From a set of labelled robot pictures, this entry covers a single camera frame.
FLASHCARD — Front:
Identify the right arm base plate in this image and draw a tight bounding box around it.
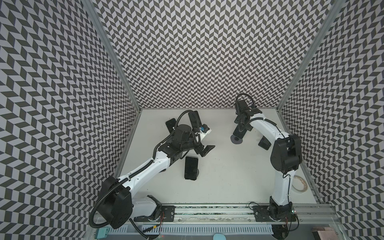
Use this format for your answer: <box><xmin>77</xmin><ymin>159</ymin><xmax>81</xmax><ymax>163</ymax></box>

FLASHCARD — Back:
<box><xmin>252</xmin><ymin>205</ymin><xmax>298</xmax><ymax>224</ymax></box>

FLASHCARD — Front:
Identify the aluminium front rail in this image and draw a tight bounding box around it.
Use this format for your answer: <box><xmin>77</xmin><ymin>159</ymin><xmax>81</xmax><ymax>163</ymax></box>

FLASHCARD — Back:
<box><xmin>111</xmin><ymin>203</ymin><xmax>341</xmax><ymax>229</ymax></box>

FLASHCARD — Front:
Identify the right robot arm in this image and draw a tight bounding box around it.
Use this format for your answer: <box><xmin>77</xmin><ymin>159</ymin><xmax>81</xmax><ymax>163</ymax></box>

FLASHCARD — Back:
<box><xmin>231</xmin><ymin>93</ymin><xmax>303</xmax><ymax>222</ymax></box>

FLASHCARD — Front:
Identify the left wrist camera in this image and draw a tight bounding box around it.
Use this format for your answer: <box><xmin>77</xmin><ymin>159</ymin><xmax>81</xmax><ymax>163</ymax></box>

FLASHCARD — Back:
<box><xmin>198</xmin><ymin>124</ymin><xmax>212</xmax><ymax>141</ymax></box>

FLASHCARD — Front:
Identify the teal round button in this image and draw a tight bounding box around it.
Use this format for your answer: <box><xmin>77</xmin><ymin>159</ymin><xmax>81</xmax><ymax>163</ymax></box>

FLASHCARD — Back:
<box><xmin>213</xmin><ymin>233</ymin><xmax>227</xmax><ymax>240</ymax></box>

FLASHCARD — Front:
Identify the back right round stand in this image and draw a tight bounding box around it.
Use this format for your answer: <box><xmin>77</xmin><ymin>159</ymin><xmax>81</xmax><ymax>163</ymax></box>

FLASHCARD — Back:
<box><xmin>230</xmin><ymin>135</ymin><xmax>243</xmax><ymax>145</ymax></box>

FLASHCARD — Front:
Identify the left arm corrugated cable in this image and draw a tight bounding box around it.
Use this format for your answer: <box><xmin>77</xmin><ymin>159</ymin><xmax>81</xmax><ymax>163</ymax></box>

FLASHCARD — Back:
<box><xmin>88</xmin><ymin>109</ymin><xmax>199</xmax><ymax>240</ymax></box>

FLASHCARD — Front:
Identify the black phone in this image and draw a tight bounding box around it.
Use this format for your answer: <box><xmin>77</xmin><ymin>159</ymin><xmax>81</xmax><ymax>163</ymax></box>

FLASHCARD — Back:
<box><xmin>166</xmin><ymin>118</ymin><xmax>177</xmax><ymax>134</ymax></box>
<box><xmin>258</xmin><ymin>136</ymin><xmax>272</xmax><ymax>151</ymax></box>
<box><xmin>184</xmin><ymin>156</ymin><xmax>199</xmax><ymax>181</ymax></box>
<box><xmin>188</xmin><ymin>111</ymin><xmax>202</xmax><ymax>132</ymax></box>

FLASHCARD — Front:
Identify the teal box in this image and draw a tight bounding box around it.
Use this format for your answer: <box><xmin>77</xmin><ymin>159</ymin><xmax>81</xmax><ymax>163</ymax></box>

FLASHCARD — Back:
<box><xmin>94</xmin><ymin>227</ymin><xmax>110</xmax><ymax>240</ymax></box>

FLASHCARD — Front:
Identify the white slotted cable duct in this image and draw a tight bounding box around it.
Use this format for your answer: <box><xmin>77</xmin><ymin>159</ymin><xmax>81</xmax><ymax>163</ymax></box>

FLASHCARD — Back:
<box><xmin>107</xmin><ymin>224</ymin><xmax>274</xmax><ymax>236</ymax></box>

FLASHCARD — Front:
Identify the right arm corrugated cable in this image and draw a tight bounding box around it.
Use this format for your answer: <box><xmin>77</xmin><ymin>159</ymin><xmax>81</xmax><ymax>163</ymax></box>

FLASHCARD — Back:
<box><xmin>233</xmin><ymin>92</ymin><xmax>292</xmax><ymax>205</ymax></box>

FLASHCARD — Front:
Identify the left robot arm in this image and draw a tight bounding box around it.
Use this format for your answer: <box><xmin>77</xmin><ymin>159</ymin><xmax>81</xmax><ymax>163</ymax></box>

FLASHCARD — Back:
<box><xmin>89</xmin><ymin>110</ymin><xmax>214</xmax><ymax>229</ymax></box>

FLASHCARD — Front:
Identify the brown box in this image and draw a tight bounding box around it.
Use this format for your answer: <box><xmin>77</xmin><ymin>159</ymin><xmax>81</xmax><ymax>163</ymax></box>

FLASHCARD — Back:
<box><xmin>311</xmin><ymin>227</ymin><xmax>339</xmax><ymax>240</ymax></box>

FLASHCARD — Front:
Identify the tape roll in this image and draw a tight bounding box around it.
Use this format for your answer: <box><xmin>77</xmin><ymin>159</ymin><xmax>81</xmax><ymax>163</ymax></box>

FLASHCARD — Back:
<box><xmin>292</xmin><ymin>176</ymin><xmax>309</xmax><ymax>194</ymax></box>

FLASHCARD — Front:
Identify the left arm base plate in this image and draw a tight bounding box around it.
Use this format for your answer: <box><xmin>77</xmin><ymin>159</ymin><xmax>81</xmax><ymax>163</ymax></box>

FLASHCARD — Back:
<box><xmin>134</xmin><ymin>205</ymin><xmax>176</xmax><ymax>223</ymax></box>

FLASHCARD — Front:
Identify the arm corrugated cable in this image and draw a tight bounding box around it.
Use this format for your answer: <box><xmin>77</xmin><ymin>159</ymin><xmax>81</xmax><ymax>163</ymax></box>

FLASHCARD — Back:
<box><xmin>233</xmin><ymin>92</ymin><xmax>292</xmax><ymax>205</ymax></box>
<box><xmin>88</xmin><ymin>109</ymin><xmax>199</xmax><ymax>240</ymax></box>

